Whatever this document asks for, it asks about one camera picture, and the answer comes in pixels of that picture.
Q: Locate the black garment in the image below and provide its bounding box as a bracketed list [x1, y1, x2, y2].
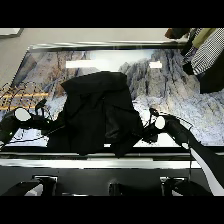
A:
[46, 70, 145, 159]
[181, 49, 224, 95]

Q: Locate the brown garment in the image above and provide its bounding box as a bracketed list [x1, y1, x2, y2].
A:
[164, 28, 191, 40]

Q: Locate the checked shirt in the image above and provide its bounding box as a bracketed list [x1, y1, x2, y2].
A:
[182, 28, 224, 76]

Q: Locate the olive garment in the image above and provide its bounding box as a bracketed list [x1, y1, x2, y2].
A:
[192, 28, 218, 49]

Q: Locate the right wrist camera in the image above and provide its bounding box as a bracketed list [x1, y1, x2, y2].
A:
[148, 107, 160, 120]

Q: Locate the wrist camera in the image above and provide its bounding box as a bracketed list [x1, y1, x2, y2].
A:
[148, 107, 160, 120]
[34, 98, 48, 118]

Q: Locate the silver frame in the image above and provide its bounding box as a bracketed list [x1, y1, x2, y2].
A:
[0, 152, 214, 197]

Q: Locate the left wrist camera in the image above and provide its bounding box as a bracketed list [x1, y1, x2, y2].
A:
[34, 98, 48, 118]

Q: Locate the black cable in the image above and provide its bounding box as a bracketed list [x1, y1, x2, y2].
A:
[187, 141, 194, 183]

